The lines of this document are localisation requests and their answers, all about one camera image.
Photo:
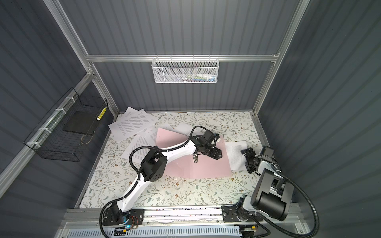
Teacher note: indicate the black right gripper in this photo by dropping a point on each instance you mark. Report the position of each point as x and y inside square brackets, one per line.
[249, 157]

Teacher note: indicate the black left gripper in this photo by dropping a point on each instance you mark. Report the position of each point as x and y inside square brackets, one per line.
[216, 153]

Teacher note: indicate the pink file folder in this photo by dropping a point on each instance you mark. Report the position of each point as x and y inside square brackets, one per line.
[185, 167]

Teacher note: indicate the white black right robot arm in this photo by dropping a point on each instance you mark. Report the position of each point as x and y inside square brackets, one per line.
[272, 194]

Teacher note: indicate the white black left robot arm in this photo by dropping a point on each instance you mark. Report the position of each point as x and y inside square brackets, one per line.
[153, 167]

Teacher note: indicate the metal folder clip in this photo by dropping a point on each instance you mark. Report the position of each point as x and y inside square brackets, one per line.
[195, 157]

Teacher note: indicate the floral patterned table mat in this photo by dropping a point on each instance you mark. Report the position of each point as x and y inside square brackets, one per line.
[113, 174]

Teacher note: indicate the pens in white basket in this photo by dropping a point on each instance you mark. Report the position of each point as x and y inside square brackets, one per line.
[208, 78]

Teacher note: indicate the yellow marker pen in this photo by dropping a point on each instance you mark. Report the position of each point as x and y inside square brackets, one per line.
[101, 114]

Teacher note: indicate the black foam pad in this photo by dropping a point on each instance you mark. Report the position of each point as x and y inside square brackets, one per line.
[82, 123]

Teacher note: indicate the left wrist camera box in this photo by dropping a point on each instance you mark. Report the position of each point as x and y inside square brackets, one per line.
[209, 138]

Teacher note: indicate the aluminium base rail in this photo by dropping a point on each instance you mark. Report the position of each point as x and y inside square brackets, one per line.
[155, 217]

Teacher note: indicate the white vented cable duct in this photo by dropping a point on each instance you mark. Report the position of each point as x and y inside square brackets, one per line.
[176, 232]

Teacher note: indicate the white wire mesh basket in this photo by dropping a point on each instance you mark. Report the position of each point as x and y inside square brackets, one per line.
[166, 72]

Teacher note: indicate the black wire basket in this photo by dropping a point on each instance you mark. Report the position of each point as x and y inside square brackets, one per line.
[66, 133]

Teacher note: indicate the horizontal aluminium frame bar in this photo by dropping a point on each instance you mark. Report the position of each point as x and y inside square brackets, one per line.
[150, 58]

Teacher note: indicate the aluminium corner frame post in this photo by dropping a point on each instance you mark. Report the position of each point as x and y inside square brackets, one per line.
[64, 23]

